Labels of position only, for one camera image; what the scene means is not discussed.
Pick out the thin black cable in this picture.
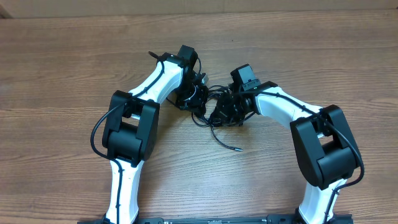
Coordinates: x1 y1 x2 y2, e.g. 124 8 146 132
191 111 244 152

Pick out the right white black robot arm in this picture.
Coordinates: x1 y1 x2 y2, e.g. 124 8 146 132
208 64 364 223

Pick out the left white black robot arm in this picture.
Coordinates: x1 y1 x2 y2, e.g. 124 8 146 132
90 45 208 223

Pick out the black USB cable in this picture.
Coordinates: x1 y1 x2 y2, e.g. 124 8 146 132
166 83 233 128

